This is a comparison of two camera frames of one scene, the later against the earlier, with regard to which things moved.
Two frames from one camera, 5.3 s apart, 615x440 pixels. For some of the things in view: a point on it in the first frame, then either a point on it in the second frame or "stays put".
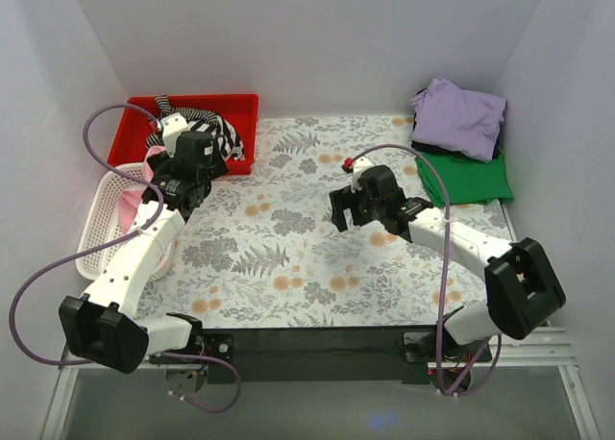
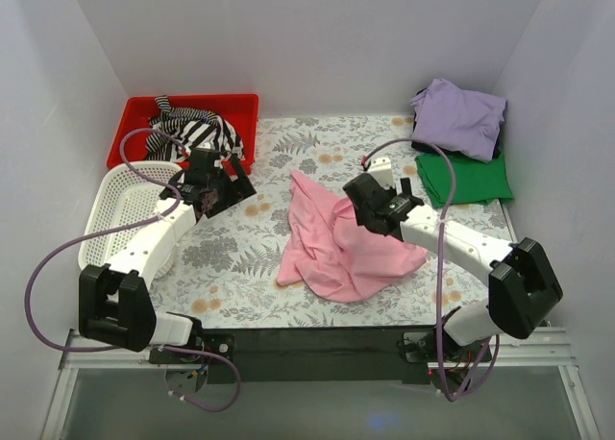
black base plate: (319, 355) stays put
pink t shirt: (130, 209) to (332, 253)
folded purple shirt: (456, 120) stays put
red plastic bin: (241, 110) stays put
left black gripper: (217, 166) to (235, 182)
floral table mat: (261, 250) stays put
